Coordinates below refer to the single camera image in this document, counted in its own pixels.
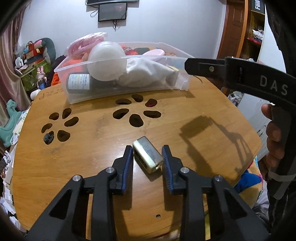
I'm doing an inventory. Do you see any white cloth drawstring bag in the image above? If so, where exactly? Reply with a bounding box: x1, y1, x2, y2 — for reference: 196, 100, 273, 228
118, 57, 179, 90

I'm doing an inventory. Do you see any black wall television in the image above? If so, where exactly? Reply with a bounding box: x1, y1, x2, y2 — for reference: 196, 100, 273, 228
87, 0, 140, 6

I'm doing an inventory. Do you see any pile of books and papers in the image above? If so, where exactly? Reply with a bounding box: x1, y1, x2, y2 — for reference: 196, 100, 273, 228
0, 111, 26, 232

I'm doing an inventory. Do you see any bunny lid water bottle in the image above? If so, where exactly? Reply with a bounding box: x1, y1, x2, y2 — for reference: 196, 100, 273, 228
36, 66, 48, 90

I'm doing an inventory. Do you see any green can white label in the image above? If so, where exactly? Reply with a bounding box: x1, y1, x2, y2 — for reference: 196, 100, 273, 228
66, 73, 117, 94

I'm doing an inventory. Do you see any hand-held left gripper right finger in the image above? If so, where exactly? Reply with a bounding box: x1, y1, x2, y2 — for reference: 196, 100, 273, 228
161, 145, 269, 241

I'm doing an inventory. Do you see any clear plastic storage box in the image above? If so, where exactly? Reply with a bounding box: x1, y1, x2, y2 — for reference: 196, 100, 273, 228
54, 42, 196, 104

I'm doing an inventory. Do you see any red patchwork bag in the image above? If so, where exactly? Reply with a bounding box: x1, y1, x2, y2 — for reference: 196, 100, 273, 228
23, 41, 43, 61

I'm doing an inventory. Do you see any wooden desk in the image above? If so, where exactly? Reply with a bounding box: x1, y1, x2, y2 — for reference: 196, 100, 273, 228
11, 79, 263, 241

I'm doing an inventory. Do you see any dark purple cloth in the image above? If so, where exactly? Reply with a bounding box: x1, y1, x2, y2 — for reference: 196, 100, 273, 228
53, 55, 67, 70

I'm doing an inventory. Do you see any person's right hand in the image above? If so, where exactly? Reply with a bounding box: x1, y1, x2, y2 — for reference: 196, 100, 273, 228
261, 104, 281, 167

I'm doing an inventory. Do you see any colourful patch blanket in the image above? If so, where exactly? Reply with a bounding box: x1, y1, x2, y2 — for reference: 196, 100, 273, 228
233, 155, 264, 200

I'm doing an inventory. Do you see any pink knitted item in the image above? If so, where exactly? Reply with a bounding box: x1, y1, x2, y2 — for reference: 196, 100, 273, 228
67, 32, 108, 57

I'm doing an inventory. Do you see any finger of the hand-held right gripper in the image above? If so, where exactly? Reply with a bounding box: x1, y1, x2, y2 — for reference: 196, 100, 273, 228
184, 57, 227, 76

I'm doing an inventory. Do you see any grey cushion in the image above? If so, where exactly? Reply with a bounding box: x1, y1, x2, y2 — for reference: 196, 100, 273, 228
40, 37, 56, 65

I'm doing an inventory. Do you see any small silver metal tin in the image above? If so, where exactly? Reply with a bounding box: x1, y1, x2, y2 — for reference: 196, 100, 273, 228
132, 137, 164, 174

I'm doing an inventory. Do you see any brown curtain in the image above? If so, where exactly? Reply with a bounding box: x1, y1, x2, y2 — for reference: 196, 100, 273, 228
0, 16, 31, 126

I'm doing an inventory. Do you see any white floor bag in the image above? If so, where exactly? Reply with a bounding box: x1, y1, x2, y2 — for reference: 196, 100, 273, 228
228, 91, 243, 107

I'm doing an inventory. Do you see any black printed box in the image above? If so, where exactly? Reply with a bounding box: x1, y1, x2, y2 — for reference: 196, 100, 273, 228
251, 0, 266, 15

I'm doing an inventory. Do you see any brown wooden door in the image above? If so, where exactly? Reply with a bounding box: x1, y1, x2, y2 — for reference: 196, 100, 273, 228
217, 0, 249, 59

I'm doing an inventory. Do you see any wooden shelf unit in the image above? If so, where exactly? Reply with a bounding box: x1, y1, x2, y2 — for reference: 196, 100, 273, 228
240, 0, 266, 63

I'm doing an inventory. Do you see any small black wall monitor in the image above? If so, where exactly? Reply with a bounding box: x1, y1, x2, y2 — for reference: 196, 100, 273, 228
98, 3, 128, 22

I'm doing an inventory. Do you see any orange puffer jacket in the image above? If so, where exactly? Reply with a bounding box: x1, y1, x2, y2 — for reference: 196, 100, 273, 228
51, 56, 88, 88

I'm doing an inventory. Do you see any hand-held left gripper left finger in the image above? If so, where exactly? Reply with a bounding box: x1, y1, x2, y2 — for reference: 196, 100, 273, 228
26, 146, 134, 241

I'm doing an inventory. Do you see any teal dinosaur plush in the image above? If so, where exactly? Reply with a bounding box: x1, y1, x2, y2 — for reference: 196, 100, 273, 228
0, 99, 25, 147

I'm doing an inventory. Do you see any pink oval case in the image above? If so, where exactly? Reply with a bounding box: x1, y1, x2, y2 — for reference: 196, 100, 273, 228
142, 49, 166, 57

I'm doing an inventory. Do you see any white translucent ball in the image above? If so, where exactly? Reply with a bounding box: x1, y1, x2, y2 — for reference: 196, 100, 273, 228
87, 41, 127, 81

